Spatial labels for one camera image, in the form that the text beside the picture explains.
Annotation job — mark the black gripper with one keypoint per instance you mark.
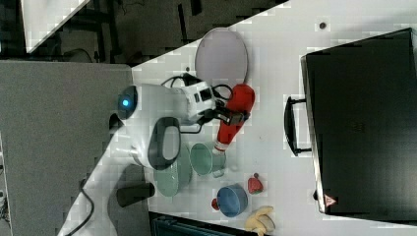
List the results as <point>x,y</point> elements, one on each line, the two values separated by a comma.
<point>227,116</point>

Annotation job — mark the red felt ketchup bottle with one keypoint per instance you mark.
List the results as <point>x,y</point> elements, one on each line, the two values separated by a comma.
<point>242,99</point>

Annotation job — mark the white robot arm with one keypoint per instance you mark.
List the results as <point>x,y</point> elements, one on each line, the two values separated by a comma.
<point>152,117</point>

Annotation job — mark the green metal pot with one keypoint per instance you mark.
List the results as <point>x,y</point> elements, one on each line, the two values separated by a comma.
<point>206,159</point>

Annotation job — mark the grey oval plate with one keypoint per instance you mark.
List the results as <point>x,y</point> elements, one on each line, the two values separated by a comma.
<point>222,58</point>

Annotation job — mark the red strawberry toy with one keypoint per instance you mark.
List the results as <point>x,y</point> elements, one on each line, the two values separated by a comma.
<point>255,185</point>

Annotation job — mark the blue bowl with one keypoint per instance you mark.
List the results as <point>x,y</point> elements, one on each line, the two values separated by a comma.
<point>232,200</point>

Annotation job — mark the small red fruit toy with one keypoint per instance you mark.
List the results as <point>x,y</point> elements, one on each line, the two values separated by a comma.
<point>214,204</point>

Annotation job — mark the yellow banana toy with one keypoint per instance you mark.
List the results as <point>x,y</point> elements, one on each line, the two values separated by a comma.
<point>259,222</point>

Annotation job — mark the black cylinder holder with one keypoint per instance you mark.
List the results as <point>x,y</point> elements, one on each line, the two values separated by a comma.
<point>115,124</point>

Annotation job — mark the black oven appliance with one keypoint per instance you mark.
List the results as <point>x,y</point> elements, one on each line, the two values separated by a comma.
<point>362,115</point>

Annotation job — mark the black cylinder cup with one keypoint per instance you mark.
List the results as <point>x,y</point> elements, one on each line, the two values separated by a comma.
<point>130,195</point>

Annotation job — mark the black oven handle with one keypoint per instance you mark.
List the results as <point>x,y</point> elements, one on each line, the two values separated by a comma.
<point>289,125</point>

